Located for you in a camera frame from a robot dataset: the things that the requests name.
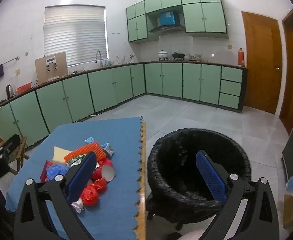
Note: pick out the green and white wrapper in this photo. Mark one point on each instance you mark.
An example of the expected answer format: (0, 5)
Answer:
(76, 160)

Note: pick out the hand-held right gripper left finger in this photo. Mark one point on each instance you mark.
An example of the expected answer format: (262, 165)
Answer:
(82, 175)

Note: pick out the white window blind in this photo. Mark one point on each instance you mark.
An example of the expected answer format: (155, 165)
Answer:
(74, 35)

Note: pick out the black trash bin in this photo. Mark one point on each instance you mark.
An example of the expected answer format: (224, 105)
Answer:
(176, 165)

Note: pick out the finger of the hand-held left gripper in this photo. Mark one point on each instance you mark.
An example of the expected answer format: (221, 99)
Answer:
(12, 142)

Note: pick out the white and blue pack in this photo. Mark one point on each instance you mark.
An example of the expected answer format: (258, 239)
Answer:
(108, 148)

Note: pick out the range hood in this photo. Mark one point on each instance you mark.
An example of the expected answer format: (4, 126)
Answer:
(166, 28)

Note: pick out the green base cabinets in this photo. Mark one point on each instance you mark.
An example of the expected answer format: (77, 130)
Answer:
(76, 97)

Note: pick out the metal kitchen faucet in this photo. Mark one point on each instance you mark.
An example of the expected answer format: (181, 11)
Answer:
(101, 61)

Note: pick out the glass jar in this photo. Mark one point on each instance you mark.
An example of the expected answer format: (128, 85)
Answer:
(198, 57)

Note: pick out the red patterned packet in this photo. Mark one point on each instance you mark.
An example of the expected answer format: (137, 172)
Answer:
(44, 171)

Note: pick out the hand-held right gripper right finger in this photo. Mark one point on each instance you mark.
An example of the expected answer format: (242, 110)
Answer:
(211, 177)

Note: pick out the white cooking pot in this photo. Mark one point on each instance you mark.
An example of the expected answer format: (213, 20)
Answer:
(163, 55)

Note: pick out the paper cup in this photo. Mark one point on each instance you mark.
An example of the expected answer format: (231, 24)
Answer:
(108, 173)

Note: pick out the cream sponge block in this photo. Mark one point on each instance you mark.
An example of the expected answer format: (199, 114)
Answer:
(60, 153)

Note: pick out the red plastic basin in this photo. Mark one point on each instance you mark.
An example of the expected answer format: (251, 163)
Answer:
(24, 88)

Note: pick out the red thermos bottle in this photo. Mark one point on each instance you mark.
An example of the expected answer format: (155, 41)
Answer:
(241, 57)

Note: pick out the wooden chair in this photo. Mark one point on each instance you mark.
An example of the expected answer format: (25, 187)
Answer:
(22, 147)

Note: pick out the wooden door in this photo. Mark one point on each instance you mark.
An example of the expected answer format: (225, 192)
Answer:
(261, 67)
(292, 80)

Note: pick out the wooden table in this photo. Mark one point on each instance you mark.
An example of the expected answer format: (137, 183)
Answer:
(142, 205)

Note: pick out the utensil holder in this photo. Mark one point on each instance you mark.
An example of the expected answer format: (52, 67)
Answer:
(122, 60)

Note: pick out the blue box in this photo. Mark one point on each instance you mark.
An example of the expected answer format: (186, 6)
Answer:
(167, 17)

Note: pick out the metal towel rail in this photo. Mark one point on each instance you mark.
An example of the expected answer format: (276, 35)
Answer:
(11, 60)

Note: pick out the black wok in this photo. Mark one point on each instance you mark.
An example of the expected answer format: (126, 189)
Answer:
(178, 55)

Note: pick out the blue mesh net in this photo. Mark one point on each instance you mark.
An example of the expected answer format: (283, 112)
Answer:
(57, 171)

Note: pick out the white paper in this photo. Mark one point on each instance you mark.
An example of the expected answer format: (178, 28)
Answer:
(77, 205)

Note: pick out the orange ridged foam sheet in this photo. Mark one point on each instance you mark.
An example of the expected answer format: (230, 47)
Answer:
(94, 148)

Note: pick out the blue table mat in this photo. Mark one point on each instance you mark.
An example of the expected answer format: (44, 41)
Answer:
(116, 135)

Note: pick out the white device on board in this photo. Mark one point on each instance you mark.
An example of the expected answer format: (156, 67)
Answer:
(51, 60)

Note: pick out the green wall cabinets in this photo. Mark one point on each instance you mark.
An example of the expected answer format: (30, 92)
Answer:
(206, 17)

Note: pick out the electric kettle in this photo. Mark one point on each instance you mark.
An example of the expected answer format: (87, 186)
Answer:
(9, 92)

